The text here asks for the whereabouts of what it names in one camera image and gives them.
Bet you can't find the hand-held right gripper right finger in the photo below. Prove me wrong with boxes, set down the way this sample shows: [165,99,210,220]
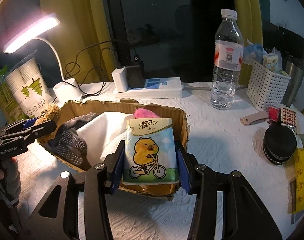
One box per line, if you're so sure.
[174,140,283,240]

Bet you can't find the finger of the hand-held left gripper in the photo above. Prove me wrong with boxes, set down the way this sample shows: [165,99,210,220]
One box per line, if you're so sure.
[3,119,37,133]
[0,120,58,145]

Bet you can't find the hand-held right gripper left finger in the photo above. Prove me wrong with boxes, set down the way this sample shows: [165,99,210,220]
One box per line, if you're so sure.
[28,140,126,240]

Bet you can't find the brown plush toy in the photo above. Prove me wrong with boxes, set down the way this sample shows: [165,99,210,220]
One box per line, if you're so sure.
[33,103,61,127]

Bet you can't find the white towel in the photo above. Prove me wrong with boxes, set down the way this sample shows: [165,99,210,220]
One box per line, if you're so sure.
[76,111,135,167]

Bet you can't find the grey dotted glove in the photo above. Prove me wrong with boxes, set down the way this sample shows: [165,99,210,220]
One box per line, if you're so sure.
[47,112,97,165]

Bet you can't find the cartoon print tissue pack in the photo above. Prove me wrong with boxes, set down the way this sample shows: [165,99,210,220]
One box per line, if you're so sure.
[122,117,180,185]

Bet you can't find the cardboard box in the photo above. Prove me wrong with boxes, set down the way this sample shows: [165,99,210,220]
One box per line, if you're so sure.
[37,99,190,202]

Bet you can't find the pink fluffy cloth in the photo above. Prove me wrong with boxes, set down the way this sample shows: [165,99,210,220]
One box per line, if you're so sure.
[134,108,161,119]

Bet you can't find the green paper cup package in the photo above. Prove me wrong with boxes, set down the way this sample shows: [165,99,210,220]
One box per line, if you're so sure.
[0,65,28,123]

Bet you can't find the white tablecloth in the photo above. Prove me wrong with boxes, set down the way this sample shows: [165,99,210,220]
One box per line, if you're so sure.
[15,81,304,240]

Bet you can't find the white paper cup package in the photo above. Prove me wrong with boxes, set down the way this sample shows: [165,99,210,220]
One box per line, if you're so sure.
[5,52,51,119]

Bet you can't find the white power strip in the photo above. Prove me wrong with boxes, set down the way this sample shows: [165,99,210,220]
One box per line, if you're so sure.
[113,77,183,100]

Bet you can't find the white charger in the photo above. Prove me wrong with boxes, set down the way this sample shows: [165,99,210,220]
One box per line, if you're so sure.
[111,67,129,93]

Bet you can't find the pink folding knife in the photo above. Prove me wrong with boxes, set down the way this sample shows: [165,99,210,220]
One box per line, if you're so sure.
[240,111,270,126]

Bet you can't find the black charger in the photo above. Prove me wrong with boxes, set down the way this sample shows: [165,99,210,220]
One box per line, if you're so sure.
[126,60,145,89]

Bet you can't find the white desk lamp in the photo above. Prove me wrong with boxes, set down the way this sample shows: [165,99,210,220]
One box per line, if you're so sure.
[3,13,82,103]

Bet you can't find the clear water bottle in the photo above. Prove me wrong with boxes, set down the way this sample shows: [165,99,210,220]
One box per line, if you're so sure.
[210,9,244,110]

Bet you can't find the black round case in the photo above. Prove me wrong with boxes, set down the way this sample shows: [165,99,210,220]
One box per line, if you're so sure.
[262,124,298,165]

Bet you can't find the small red box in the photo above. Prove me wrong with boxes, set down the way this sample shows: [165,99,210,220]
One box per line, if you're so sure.
[268,106,282,123]

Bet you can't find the white plastic basket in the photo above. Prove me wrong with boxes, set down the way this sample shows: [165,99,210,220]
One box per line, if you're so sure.
[245,60,291,110]

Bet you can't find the patterned card box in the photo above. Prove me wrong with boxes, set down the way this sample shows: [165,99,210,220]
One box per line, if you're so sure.
[279,106,298,130]

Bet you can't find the yellow curtain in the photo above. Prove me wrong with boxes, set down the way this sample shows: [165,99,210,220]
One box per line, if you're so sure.
[229,0,270,50]
[38,0,117,85]

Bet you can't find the yellow tissue packet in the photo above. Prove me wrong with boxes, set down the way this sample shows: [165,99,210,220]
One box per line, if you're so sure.
[288,140,304,214]

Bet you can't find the blue plastic bag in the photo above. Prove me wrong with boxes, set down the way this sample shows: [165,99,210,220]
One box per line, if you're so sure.
[243,39,267,64]

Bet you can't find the small yellow tissue pack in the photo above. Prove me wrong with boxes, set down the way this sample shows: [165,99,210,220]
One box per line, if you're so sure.
[263,52,282,72]

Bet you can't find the steel mug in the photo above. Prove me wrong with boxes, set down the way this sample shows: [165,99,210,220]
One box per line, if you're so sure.
[282,56,304,108]

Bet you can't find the dark glass window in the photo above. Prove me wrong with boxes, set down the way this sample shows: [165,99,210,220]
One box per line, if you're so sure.
[104,0,242,83]

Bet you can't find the black monitor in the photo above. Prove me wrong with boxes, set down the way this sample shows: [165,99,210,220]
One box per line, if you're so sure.
[262,20,283,55]
[282,27,304,63]

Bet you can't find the black charger cable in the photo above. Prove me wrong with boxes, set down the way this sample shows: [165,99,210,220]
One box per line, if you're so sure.
[65,39,140,98]

